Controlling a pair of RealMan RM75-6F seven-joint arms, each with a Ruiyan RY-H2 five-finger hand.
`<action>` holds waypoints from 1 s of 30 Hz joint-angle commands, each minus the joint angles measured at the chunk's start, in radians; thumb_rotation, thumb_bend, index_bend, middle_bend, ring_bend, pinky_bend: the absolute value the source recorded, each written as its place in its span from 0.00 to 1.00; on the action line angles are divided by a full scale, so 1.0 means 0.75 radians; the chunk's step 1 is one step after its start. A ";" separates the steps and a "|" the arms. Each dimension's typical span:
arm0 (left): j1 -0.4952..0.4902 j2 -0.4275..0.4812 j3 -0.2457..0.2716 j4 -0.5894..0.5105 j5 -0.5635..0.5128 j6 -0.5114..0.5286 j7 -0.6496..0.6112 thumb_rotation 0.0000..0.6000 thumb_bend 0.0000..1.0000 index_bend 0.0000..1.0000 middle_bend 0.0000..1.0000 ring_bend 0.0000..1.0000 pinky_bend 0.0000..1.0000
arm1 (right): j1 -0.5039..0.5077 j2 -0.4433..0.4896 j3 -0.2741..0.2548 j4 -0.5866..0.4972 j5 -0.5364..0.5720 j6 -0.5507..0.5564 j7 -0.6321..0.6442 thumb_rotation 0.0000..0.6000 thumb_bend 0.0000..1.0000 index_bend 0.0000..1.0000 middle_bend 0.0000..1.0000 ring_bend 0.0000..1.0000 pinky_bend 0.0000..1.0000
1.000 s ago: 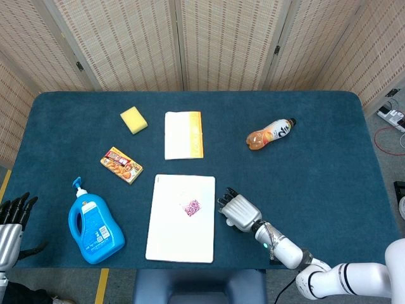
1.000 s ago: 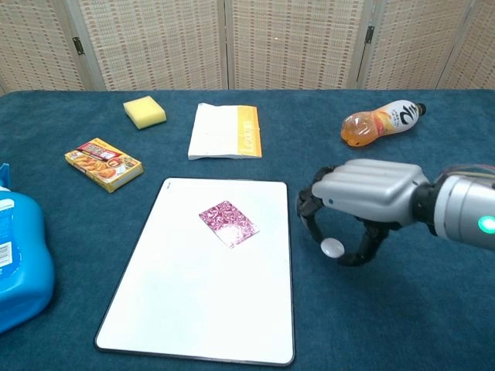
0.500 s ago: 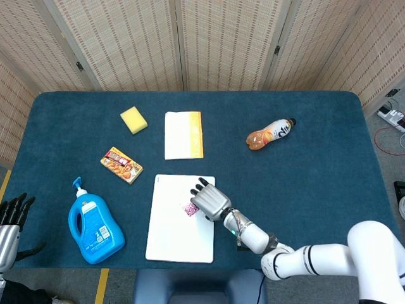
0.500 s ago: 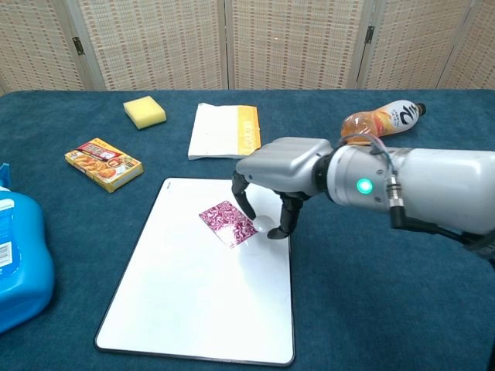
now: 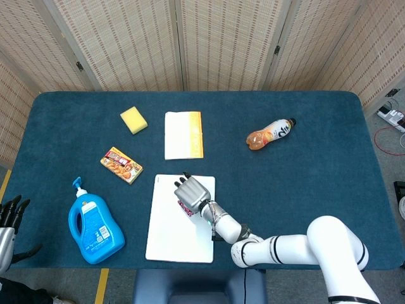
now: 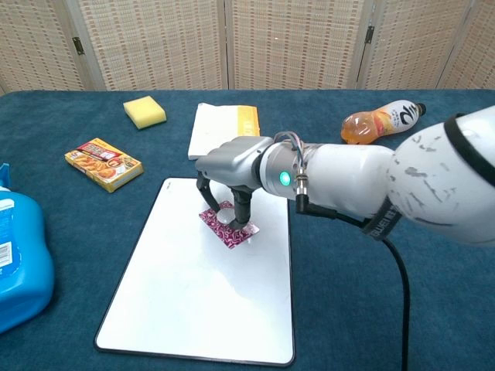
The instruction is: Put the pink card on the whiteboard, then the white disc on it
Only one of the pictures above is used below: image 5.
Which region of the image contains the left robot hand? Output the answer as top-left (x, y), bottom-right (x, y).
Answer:
top-left (0, 194), bottom-right (43, 275)

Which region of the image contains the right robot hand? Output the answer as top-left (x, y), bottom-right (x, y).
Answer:
top-left (173, 172), bottom-right (212, 213)

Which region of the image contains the pink patterned packet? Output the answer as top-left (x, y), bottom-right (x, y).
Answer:
top-left (177, 199), bottom-right (196, 218)

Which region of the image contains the white rectangular board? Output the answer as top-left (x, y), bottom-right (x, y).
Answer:
top-left (145, 174), bottom-right (216, 264)

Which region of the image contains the white and orange book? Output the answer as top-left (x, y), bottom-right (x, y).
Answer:
top-left (164, 111), bottom-right (204, 161)

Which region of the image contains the yellow curry box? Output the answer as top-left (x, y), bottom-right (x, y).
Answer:
top-left (100, 146), bottom-right (144, 186)

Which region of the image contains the blue detergent pump bottle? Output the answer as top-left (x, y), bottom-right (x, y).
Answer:
top-left (68, 177), bottom-right (126, 265)

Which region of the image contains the yellow sponge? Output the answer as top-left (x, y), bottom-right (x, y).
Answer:
top-left (120, 106), bottom-right (149, 136)

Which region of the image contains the orange drink bottle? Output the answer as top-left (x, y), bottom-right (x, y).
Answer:
top-left (246, 117), bottom-right (297, 151)

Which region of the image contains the blue table cloth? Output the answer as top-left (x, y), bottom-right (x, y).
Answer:
top-left (1, 91), bottom-right (396, 272)

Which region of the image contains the woven folding screen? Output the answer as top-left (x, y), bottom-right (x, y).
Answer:
top-left (0, 0), bottom-right (405, 168)

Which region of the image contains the white power strip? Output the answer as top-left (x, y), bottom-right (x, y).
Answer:
top-left (377, 106), bottom-right (405, 133)

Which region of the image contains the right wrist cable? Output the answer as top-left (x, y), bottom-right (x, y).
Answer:
top-left (208, 201), bottom-right (223, 241)

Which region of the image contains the red cable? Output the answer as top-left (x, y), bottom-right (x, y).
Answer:
top-left (374, 126), bottom-right (405, 156)

